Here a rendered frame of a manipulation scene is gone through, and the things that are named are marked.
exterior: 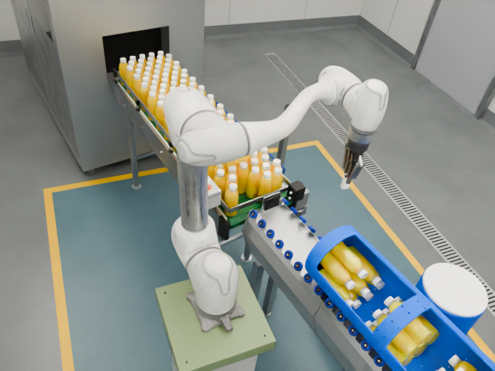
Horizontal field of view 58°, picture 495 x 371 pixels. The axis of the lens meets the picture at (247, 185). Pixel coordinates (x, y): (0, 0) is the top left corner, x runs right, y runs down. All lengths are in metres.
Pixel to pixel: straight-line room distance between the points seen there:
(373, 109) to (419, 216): 2.65
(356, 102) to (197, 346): 1.02
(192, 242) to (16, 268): 1.99
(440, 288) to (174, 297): 1.14
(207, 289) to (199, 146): 0.60
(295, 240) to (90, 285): 1.55
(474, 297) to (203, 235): 1.21
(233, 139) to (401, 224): 2.85
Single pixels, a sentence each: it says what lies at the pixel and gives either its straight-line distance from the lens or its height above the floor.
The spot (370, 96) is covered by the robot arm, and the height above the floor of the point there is 1.90.
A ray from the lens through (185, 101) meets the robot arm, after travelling 1.32.
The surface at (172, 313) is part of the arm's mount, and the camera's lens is 1.81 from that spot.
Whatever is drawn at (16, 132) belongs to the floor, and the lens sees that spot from 4.67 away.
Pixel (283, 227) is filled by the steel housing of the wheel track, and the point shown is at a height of 0.93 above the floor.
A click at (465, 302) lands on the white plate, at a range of 2.18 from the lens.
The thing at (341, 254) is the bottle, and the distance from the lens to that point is 1.94.
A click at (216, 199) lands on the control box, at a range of 2.22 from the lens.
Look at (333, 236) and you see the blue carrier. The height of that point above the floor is 1.23.
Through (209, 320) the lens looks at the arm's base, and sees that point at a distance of 1.76.
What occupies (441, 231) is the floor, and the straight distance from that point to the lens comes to 4.03.
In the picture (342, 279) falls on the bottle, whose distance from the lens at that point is 1.92.
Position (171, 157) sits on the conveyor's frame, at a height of 0.89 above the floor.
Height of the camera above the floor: 2.60
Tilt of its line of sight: 42 degrees down
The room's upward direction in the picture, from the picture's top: 7 degrees clockwise
